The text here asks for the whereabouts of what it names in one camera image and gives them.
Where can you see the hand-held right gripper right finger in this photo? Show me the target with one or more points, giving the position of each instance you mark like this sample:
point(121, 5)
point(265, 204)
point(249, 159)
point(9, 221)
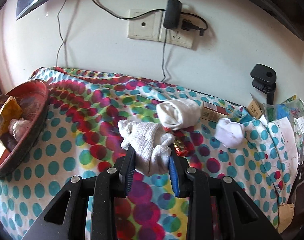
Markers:
point(173, 177)

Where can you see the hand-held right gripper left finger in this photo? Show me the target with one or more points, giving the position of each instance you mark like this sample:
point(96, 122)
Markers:
point(131, 177)

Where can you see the white knit sock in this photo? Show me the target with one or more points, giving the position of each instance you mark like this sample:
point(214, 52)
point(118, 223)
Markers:
point(149, 142)

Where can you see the red bowl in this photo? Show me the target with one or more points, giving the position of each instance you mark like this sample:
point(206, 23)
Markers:
point(34, 130)

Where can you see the clear plastic bag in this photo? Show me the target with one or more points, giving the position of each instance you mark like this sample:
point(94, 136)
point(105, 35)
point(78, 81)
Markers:
point(20, 127)

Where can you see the yellow snack bag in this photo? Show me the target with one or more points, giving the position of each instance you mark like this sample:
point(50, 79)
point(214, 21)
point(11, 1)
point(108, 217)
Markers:
point(11, 112)

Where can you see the red candy wrapper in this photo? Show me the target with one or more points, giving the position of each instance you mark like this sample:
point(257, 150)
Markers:
point(180, 142)

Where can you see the white rolled sock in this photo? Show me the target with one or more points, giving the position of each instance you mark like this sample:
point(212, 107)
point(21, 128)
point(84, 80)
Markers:
point(178, 112)

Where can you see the polka-dot blanket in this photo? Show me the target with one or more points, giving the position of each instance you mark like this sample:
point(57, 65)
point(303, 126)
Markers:
point(74, 135)

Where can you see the white balled sock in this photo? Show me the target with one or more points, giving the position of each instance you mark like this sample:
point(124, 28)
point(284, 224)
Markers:
point(229, 132)

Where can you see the small red cardboard box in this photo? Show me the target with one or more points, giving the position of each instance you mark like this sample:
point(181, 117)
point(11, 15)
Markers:
point(213, 112)

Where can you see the small brown cardboard box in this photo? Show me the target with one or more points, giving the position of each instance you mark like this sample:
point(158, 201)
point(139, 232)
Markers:
point(255, 107)

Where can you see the beige crumpled paper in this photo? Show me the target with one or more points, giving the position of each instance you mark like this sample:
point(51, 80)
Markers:
point(286, 216)

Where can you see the clear plastic bags pile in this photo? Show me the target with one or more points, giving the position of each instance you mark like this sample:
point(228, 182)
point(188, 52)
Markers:
point(292, 125)

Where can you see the black angled plug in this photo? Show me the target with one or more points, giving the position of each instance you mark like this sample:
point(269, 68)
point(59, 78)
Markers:
point(189, 25)

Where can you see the black power adapter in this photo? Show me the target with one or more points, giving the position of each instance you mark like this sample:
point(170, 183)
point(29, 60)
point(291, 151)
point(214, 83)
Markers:
point(172, 12)

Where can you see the black clamp mount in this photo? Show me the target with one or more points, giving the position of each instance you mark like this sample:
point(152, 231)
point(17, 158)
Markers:
point(263, 76)

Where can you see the white power wall socket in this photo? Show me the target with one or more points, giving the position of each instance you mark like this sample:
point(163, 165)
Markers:
point(179, 40)

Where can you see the white antenna wall socket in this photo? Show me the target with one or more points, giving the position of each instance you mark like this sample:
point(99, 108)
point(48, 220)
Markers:
point(143, 25)

